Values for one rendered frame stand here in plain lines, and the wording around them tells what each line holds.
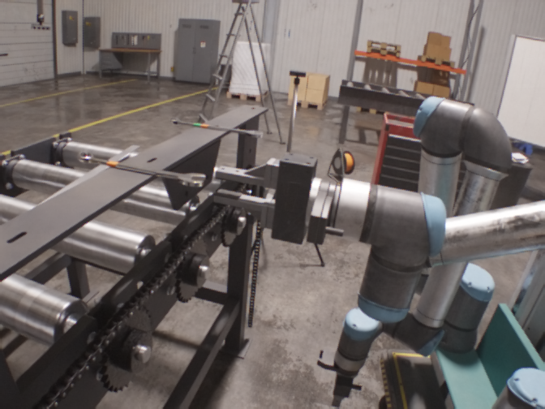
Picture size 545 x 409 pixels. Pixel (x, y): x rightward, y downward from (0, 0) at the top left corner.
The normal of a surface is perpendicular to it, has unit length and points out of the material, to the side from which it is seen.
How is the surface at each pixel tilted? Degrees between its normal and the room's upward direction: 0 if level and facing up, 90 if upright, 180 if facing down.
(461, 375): 0
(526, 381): 5
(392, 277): 90
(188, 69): 90
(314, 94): 90
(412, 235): 89
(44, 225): 0
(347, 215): 79
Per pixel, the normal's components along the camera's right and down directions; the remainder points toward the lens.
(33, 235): 0.10, -0.91
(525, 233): -0.47, 0.10
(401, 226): -0.22, 0.22
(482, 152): -0.73, 0.07
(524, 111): -0.62, 0.26
